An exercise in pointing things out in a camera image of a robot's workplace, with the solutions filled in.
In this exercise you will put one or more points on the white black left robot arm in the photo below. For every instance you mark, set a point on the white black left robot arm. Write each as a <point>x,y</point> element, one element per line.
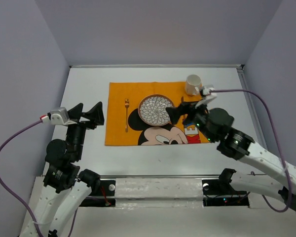
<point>65,186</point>

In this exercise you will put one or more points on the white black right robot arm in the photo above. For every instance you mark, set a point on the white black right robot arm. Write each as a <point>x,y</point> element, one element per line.
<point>279,178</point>

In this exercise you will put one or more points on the white ceramic mug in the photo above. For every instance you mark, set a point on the white ceramic mug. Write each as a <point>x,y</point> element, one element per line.
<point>192,85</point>

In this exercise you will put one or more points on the aluminium rail right edge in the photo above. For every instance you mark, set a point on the aluminium rail right edge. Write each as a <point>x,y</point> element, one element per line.
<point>249,99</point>

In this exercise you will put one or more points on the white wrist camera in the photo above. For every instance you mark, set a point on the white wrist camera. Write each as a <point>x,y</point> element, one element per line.
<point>207,95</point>
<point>57,116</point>

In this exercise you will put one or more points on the orange Mickey placemat cloth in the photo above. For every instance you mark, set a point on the orange Mickey placemat cloth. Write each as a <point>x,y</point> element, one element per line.
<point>139,133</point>

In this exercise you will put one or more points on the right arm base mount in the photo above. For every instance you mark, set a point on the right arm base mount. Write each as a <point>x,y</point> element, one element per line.
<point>219,192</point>

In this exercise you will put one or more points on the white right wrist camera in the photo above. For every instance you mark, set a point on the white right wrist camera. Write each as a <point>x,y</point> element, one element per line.
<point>207,95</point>

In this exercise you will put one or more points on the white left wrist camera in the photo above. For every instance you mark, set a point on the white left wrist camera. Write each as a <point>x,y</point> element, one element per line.
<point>57,116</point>

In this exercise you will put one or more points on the floral brown rimmed plate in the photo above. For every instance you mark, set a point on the floral brown rimmed plate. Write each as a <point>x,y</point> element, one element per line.
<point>152,110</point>

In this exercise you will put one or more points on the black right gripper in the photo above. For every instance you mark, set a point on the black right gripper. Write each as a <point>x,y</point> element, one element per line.
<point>175,112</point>

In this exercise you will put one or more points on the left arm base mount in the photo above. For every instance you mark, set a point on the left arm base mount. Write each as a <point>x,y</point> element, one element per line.
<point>104,196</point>

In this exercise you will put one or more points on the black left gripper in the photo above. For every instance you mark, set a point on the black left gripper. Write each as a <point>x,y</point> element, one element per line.
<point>95,113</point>

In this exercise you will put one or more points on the copper fork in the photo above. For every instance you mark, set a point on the copper fork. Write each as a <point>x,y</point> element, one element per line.
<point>126,104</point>

